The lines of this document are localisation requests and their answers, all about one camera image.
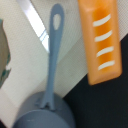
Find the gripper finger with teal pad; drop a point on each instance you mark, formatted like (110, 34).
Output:
(5, 56)

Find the beige woven placemat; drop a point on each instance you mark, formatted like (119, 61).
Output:
(29, 59)

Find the orange-handled toy knife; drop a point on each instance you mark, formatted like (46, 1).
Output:
(35, 21)

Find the grey frying pan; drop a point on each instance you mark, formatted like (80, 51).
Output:
(46, 109)

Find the orange toy bread loaf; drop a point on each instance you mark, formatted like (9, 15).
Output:
(99, 20)

